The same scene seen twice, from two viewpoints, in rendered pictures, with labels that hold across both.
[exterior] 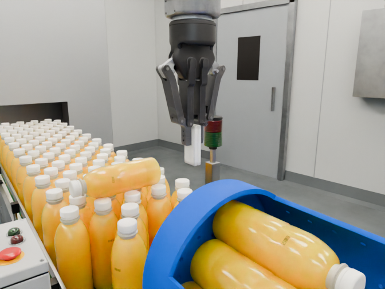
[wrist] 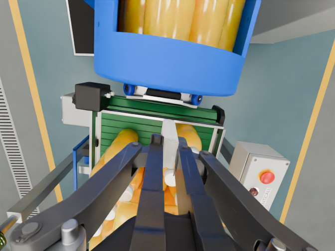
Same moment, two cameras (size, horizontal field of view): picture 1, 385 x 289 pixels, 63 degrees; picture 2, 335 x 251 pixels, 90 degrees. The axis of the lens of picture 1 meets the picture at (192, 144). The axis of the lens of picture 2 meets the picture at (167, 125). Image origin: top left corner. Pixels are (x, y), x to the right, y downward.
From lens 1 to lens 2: 0.49 m
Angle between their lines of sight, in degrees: 65
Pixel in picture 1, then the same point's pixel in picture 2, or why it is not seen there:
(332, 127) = not seen: outside the picture
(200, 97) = (160, 173)
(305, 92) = not seen: outside the picture
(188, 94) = (200, 182)
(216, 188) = (185, 70)
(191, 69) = (216, 234)
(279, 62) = not seen: outside the picture
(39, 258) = (254, 163)
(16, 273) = (270, 158)
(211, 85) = (104, 199)
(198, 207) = (219, 64)
